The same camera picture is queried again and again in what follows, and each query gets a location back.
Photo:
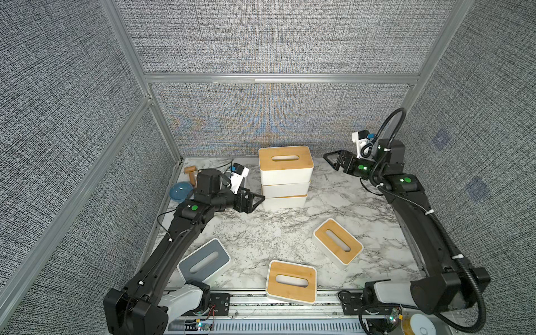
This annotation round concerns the yellow lid tissue box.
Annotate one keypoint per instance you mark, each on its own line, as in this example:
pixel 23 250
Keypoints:
pixel 285 190

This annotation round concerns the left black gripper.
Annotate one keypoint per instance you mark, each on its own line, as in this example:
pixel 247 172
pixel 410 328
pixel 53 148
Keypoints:
pixel 249 208

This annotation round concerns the aluminium front rail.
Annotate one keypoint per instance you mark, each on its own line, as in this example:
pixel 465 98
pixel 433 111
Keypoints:
pixel 252 312

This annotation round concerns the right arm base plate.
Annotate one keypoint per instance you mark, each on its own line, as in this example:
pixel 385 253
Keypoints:
pixel 352 302

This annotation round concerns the bamboo lid tissue box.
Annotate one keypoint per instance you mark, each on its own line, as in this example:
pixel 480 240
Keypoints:
pixel 292 283
pixel 337 243
pixel 275 204
pixel 285 165

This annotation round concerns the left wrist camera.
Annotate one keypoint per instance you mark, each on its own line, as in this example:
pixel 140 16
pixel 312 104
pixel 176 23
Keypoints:
pixel 238 174

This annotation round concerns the front grey lid tissue box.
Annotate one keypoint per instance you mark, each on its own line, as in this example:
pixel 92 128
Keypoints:
pixel 206 264

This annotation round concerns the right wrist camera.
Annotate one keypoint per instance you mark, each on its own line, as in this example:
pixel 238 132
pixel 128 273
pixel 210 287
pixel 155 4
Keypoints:
pixel 364 141

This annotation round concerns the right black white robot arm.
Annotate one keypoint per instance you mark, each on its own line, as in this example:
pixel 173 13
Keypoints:
pixel 451 288

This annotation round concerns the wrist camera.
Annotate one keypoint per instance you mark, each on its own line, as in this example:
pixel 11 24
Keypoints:
pixel 238 174
pixel 364 141

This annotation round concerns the blue bowl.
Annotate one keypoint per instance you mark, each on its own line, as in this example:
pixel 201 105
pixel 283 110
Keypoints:
pixel 181 191

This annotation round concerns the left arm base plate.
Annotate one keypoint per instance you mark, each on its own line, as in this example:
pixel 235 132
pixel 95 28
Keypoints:
pixel 217 303

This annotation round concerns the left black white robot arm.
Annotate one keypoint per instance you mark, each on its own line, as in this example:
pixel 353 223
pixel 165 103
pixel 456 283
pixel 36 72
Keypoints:
pixel 141 306

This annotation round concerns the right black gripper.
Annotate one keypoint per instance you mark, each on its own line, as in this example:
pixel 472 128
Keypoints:
pixel 343 160

